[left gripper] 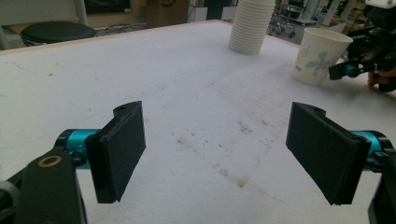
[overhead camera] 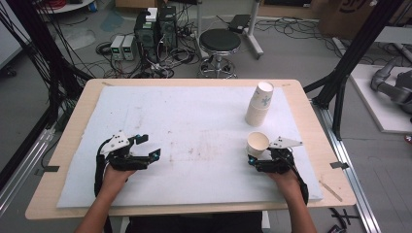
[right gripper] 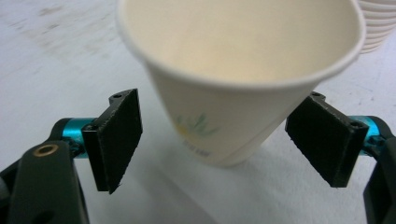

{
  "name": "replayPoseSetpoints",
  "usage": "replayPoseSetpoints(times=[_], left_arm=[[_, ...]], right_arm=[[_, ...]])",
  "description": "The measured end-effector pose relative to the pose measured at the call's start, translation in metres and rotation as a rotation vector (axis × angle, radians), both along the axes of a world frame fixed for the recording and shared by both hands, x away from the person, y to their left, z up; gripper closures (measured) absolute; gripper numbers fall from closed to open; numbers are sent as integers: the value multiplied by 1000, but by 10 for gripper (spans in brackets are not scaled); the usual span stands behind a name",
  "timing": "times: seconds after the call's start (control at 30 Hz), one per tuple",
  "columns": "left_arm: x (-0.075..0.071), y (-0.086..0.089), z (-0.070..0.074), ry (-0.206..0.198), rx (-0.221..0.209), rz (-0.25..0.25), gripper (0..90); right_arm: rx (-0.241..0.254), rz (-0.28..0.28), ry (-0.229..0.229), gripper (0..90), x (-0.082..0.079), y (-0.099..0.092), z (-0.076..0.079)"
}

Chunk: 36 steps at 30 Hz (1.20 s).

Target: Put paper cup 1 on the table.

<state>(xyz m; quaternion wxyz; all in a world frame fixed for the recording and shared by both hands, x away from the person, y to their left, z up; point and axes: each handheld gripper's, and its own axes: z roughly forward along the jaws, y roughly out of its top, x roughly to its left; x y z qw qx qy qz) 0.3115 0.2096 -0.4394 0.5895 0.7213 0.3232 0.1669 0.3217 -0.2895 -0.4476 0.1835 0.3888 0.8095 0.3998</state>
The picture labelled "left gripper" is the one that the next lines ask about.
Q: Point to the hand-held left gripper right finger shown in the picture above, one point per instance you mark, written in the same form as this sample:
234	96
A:
323	152

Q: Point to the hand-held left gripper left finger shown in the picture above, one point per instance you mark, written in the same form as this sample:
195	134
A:
118	155

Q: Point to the floral paper cup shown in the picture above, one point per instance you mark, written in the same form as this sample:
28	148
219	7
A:
316	56

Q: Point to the stack of paper cups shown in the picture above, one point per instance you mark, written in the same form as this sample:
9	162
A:
250	28

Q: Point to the office chair caster base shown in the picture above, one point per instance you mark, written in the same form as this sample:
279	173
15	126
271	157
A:
281	26

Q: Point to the black round stool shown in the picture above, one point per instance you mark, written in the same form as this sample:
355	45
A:
57	32

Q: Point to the white metal stand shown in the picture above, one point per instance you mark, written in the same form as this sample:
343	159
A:
81	12

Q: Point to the brown cardboard box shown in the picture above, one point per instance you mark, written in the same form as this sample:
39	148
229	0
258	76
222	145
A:
168	12

